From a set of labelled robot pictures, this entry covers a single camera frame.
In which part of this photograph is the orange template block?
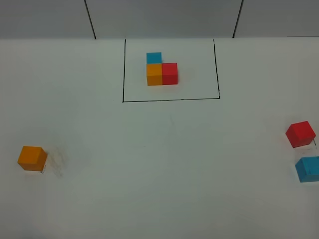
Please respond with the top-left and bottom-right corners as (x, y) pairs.
(147, 63), (162, 86)

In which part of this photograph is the red template block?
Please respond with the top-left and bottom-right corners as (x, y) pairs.
(162, 63), (178, 85)

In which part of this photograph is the white template sheet black border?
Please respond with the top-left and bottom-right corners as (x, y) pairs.
(123, 38), (220, 103)

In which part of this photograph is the blue template block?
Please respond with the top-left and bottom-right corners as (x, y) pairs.
(146, 52), (162, 64)

